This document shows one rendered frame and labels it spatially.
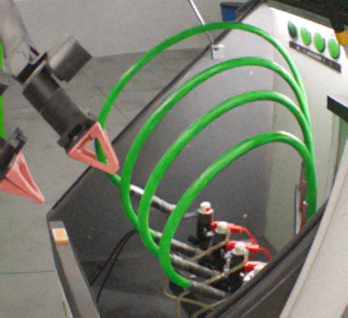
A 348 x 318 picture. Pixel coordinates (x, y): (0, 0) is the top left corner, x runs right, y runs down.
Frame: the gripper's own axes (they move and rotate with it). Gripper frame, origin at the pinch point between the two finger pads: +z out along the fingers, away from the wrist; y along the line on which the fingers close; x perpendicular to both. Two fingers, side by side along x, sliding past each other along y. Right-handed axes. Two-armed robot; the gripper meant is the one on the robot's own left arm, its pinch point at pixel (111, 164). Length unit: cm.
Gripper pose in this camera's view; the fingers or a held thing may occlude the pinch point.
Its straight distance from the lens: 96.3
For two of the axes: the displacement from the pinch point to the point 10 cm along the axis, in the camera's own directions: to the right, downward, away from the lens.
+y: -0.9, -1.2, 9.9
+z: 7.1, 6.9, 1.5
